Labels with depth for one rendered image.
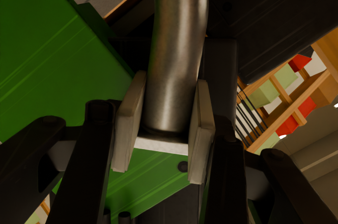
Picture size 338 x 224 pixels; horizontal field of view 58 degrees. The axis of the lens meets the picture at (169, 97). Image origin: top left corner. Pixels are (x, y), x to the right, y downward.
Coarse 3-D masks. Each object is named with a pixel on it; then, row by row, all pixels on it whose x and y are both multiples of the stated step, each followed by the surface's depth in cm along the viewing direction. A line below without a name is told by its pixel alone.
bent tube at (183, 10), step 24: (168, 0) 16; (192, 0) 15; (168, 24) 16; (192, 24) 16; (168, 48) 16; (192, 48) 16; (168, 72) 17; (192, 72) 17; (144, 96) 18; (168, 96) 17; (192, 96) 18; (144, 120) 18; (168, 120) 18; (144, 144) 18; (168, 144) 18
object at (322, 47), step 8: (336, 32) 86; (320, 40) 87; (328, 40) 87; (336, 40) 86; (320, 48) 88; (328, 48) 87; (336, 48) 87; (320, 56) 93; (328, 56) 87; (336, 56) 87; (328, 64) 91; (336, 64) 87; (336, 72) 88; (336, 80) 95
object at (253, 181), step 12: (216, 120) 16; (228, 120) 16; (216, 132) 14; (228, 132) 14; (252, 156) 13; (252, 168) 12; (252, 180) 12; (264, 180) 12; (252, 192) 12; (264, 192) 12
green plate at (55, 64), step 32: (0, 0) 19; (32, 0) 19; (64, 0) 19; (0, 32) 20; (32, 32) 20; (64, 32) 20; (96, 32) 20; (0, 64) 21; (32, 64) 21; (64, 64) 21; (96, 64) 21; (0, 96) 22; (32, 96) 22; (64, 96) 22; (96, 96) 21; (0, 128) 23; (160, 160) 23; (128, 192) 24; (160, 192) 24
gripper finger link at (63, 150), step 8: (72, 128) 13; (80, 128) 13; (64, 136) 12; (72, 136) 12; (56, 144) 12; (64, 144) 12; (72, 144) 12; (112, 144) 13; (48, 152) 12; (56, 152) 12; (64, 152) 12; (112, 152) 13; (40, 160) 12; (48, 160) 12; (56, 160) 12; (64, 160) 12; (40, 168) 12; (48, 168) 12; (56, 168) 12; (64, 168) 12
